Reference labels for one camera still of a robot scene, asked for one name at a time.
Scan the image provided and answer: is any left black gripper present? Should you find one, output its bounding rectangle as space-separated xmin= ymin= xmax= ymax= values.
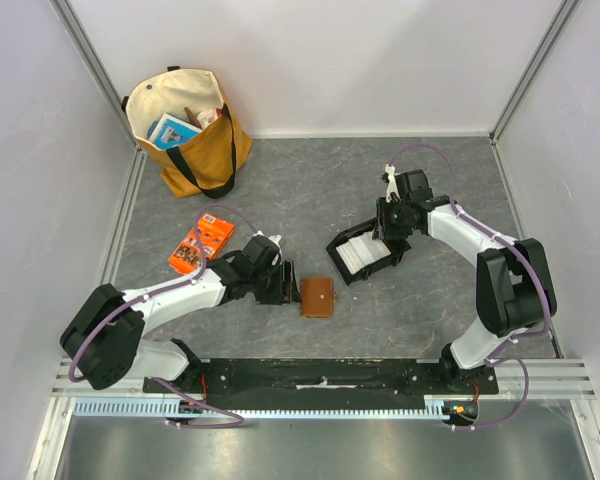
xmin=250 ymin=259 xmax=302 ymax=305

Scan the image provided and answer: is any brown leather card holder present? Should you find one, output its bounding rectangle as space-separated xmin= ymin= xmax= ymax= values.
xmin=300 ymin=276 xmax=337 ymax=319

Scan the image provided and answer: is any black card box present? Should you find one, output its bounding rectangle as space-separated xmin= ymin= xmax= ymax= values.
xmin=326 ymin=219 xmax=411 ymax=285

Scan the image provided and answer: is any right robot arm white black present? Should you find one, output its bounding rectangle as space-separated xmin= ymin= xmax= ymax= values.
xmin=374 ymin=165 xmax=557 ymax=394

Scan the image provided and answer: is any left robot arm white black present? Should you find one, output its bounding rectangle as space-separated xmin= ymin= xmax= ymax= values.
xmin=60 ymin=233 xmax=301 ymax=393

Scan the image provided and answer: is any white card stack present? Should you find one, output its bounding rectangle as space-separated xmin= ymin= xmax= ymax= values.
xmin=336 ymin=231 xmax=391 ymax=275

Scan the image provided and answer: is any orange booklet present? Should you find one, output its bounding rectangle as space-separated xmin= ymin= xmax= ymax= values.
xmin=168 ymin=212 xmax=235 ymax=275

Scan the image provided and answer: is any mustard canvas tote bag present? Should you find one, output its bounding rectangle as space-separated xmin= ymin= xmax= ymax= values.
xmin=122 ymin=66 xmax=252 ymax=199

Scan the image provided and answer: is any brown item in bag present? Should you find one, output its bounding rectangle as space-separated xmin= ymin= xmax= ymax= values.
xmin=184 ymin=107 xmax=201 ymax=129

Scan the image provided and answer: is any blue book in bag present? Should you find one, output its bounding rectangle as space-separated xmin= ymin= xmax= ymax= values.
xmin=148 ymin=113 xmax=202 ymax=150

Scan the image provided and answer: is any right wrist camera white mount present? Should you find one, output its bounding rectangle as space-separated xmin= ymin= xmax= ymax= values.
xmin=382 ymin=164 xmax=401 ymax=203

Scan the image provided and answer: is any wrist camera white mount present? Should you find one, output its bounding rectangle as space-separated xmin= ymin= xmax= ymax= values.
xmin=253 ymin=230 xmax=285 ymax=265
xmin=382 ymin=164 xmax=401 ymax=203

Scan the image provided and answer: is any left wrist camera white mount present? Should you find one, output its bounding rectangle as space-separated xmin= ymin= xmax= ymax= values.
xmin=253 ymin=230 xmax=285 ymax=265

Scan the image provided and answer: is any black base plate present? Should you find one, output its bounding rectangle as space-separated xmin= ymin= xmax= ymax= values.
xmin=174 ymin=358 xmax=499 ymax=411

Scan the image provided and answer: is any slotted cable duct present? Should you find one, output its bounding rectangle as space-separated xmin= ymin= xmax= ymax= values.
xmin=73 ymin=397 xmax=454 ymax=419

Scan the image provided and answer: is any aluminium frame rail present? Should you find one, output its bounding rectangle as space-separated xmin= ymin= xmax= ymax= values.
xmin=51 ymin=358 xmax=596 ymax=400

